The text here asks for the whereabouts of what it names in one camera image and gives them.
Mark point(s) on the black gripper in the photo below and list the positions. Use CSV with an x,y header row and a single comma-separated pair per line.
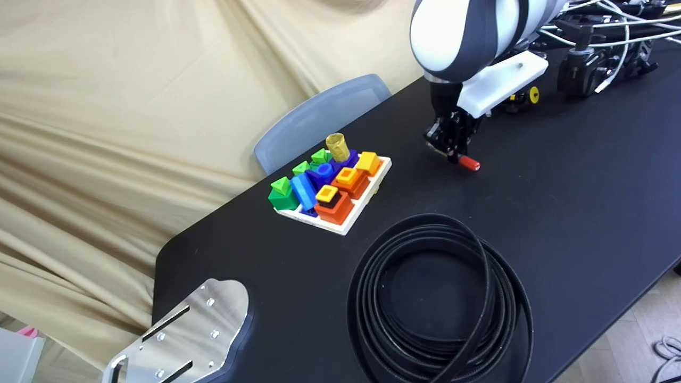
x,y
448,113

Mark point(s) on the blue marker with red cap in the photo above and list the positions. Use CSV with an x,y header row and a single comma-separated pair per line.
x,y
469,162

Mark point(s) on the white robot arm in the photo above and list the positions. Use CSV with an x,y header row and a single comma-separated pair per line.
x,y
461,32

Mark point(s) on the yellow square block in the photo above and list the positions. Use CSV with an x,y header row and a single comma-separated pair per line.
x,y
370,162

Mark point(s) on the black clamp device yellow knob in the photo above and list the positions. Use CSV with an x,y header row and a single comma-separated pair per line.
x,y
529,96

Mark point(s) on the dark purple block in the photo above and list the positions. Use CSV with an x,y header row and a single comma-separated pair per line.
x,y
350,158

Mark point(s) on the orange square block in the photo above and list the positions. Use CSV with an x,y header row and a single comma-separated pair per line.
x,y
350,179

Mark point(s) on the yellow cylinder block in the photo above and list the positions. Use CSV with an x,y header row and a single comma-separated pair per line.
x,y
340,147

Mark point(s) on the red orange block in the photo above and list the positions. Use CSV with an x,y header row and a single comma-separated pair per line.
x,y
338,211

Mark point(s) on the small green block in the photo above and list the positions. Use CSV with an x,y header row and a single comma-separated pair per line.
x,y
321,155
300,169

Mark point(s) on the colourful block sorting toy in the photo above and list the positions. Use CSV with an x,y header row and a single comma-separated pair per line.
x,y
343,225

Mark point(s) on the round blue block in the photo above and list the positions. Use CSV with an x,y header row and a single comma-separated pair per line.
x,y
322,173

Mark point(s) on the small yellow hollow block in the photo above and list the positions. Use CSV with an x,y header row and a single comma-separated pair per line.
x,y
327,193

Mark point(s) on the grey chair backrest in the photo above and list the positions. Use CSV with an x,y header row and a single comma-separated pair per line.
x,y
312,120

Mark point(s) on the long blue block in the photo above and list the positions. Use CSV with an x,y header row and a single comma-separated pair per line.
x,y
303,192

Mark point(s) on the large green block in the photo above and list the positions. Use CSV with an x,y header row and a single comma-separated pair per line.
x,y
281,192

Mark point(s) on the beige cloth backdrop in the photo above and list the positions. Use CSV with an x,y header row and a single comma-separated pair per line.
x,y
128,141

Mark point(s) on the pink object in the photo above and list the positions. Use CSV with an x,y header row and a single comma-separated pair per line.
x,y
29,330

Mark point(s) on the white box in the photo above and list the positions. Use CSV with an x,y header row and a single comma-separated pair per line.
x,y
18,353

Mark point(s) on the white wrist mount plate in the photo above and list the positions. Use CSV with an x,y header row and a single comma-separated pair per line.
x,y
502,80

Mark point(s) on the black camera device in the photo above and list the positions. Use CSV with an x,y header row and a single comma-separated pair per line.
x,y
587,70

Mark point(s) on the silver metal bracket plate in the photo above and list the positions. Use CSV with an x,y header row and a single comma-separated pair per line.
x,y
192,336

